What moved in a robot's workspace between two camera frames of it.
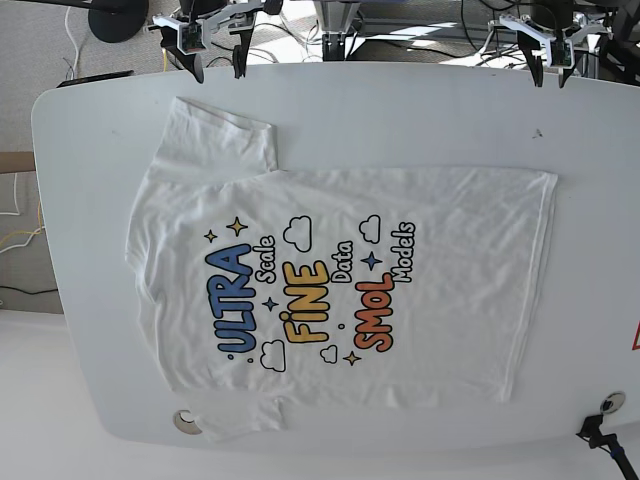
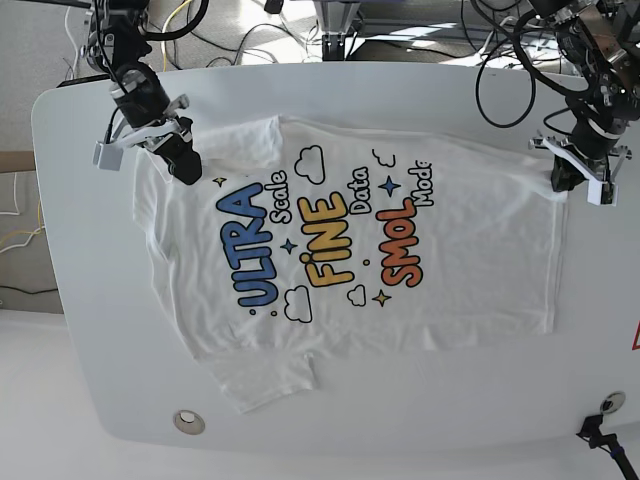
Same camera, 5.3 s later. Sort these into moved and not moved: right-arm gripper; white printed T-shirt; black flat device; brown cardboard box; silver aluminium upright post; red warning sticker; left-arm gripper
Moved: white printed T-shirt; left-arm gripper; right-arm gripper
Not moved: brown cardboard box; silver aluminium upright post; red warning sticker; black flat device
